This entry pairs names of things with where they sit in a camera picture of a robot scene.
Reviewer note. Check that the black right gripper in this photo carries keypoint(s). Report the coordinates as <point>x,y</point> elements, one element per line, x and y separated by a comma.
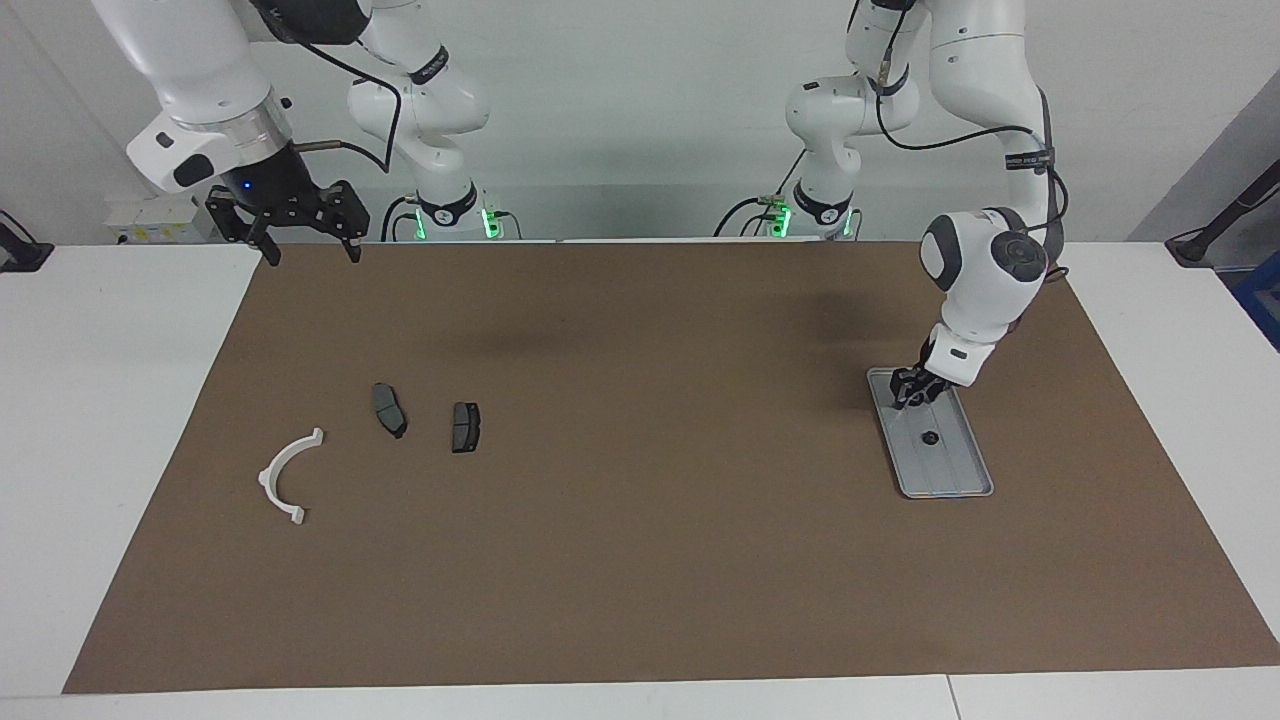
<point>270,195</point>

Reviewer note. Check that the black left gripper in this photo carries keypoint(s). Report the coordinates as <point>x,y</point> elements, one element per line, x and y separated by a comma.
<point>918,380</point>

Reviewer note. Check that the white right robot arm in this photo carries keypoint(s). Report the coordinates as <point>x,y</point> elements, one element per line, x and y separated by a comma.
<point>180,60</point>

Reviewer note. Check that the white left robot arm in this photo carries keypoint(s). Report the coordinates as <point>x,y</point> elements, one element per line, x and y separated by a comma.
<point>980,60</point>

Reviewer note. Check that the silver metal tray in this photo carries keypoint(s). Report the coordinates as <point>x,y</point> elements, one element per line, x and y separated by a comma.
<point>950,465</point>

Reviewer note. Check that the white power strip box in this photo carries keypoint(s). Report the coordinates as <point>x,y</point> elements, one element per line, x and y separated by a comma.
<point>160,218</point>

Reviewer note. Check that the elongated dark grey brake pad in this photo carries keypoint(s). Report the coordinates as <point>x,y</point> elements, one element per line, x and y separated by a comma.
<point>389,410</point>

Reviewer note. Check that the rectangular dark grey brake pad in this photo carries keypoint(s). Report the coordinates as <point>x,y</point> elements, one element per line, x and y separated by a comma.
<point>465,428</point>

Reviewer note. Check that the black table clamp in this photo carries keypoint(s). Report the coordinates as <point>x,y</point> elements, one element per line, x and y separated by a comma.
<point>20,250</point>

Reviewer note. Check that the brown table mat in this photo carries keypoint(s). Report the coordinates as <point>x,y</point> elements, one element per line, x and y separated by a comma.
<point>640,560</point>

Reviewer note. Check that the blue box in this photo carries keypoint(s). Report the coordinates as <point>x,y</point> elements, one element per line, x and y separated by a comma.
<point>1262,300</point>

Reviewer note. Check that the white semicircular plastic bracket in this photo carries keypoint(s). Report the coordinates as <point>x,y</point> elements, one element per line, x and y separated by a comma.
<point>268,478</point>

